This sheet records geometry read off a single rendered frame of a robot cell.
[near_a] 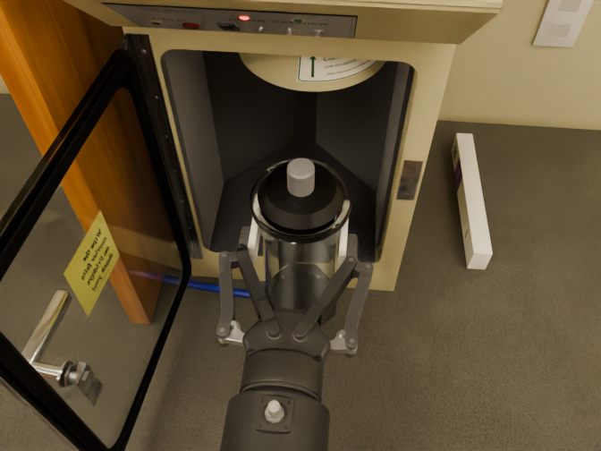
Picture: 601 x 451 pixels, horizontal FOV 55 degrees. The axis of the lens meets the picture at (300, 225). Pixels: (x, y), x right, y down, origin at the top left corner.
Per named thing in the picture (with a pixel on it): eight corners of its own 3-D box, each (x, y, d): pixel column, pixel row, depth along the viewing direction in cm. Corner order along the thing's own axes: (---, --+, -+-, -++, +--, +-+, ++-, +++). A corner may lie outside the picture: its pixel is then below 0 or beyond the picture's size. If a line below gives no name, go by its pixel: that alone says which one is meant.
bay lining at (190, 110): (231, 134, 100) (204, -72, 72) (380, 143, 99) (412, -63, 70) (204, 250, 85) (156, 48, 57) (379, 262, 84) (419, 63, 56)
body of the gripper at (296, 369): (327, 392, 49) (334, 297, 54) (229, 383, 49) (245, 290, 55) (325, 421, 55) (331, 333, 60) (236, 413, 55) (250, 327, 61)
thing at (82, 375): (107, 387, 58) (90, 363, 54) (97, 407, 57) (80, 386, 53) (88, 382, 59) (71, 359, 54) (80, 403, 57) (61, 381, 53)
